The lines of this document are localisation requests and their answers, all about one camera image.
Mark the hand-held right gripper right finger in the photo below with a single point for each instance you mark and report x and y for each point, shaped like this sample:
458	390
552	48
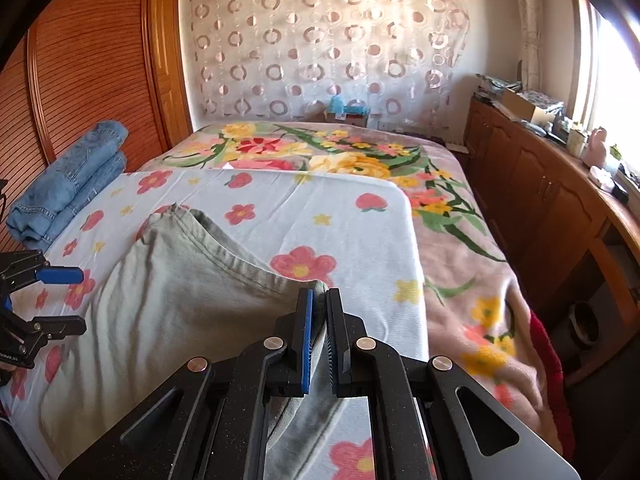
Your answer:
334	350

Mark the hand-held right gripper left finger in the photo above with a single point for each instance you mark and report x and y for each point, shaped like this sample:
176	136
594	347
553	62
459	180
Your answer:
308	345

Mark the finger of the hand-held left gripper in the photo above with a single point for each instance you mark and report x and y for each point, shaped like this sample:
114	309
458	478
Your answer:
55	326
60	275

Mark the grey-green pants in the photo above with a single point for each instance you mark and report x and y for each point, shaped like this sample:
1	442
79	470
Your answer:
175	310

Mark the folded blue jeans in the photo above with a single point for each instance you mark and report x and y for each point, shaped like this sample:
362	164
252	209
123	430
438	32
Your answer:
70	180

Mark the bed with floral sheet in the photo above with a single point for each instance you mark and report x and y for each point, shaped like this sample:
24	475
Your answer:
450	240

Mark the red cloth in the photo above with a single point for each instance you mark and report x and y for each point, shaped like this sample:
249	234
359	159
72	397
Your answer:
555	375

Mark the blue plastic bag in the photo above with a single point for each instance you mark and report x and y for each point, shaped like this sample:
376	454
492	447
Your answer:
345	105

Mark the dark round pot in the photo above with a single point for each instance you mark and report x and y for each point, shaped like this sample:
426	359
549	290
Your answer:
584	322

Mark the wooden cabinet counter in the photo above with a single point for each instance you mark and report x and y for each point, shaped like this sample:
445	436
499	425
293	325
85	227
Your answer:
540	185

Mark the stack of printed packets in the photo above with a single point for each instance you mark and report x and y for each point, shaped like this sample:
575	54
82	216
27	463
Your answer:
492	87

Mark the open cardboard box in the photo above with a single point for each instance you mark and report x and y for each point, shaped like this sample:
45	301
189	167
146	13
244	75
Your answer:
522	105

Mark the sheer circle-pattern curtain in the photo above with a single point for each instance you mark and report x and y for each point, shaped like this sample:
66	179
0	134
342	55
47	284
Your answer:
325	35

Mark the white lidded container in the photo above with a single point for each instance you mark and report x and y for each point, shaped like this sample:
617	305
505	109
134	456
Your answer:
576	142

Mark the blue floral printed cloth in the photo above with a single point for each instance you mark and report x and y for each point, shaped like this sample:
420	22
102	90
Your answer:
545	99

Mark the small black box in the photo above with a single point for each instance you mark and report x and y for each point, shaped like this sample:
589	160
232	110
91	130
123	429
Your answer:
622	191

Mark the pale pink jug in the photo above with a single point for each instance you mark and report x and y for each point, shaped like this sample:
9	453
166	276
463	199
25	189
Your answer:
596	149

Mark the beige patterned curtain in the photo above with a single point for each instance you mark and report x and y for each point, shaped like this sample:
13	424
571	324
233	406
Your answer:
532	20

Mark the wood-framed window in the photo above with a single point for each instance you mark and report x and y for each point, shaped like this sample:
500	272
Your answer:
615	85

